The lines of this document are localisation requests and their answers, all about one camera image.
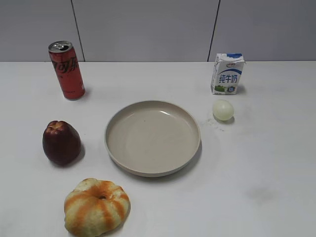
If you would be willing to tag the orange striped croissant bread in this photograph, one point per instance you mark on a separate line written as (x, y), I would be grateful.
(95, 207)

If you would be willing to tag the beige round plate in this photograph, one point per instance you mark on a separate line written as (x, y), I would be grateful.
(152, 138)

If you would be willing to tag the pale white egg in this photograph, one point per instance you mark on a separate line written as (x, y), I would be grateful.
(223, 110)

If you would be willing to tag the white milk carton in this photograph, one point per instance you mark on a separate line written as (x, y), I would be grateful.
(226, 74)

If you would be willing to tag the dark red apple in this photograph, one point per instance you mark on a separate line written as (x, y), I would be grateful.
(61, 143)

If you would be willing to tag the red cola can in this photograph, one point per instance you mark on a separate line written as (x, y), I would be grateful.
(66, 66)

